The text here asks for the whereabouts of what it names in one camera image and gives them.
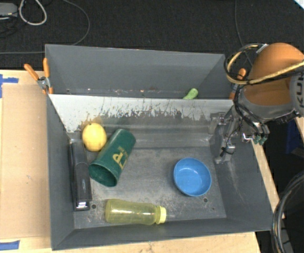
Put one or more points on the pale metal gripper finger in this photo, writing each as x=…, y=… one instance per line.
x=224, y=154
x=217, y=126

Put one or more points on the blue bowl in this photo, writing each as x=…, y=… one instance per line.
x=192, y=176

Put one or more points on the small light green object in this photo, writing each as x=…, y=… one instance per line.
x=191, y=93

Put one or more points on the grey metal bin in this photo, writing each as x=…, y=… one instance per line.
x=154, y=167

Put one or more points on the dark green plastic cup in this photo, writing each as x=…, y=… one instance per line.
x=115, y=157

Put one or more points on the yellow clear plastic bottle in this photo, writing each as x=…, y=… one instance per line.
x=130, y=212

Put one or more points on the yellow lemon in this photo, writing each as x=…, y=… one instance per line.
x=93, y=137

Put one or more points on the black stapler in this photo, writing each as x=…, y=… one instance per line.
x=80, y=175

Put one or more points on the brown cardboard board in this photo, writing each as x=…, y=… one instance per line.
x=22, y=162

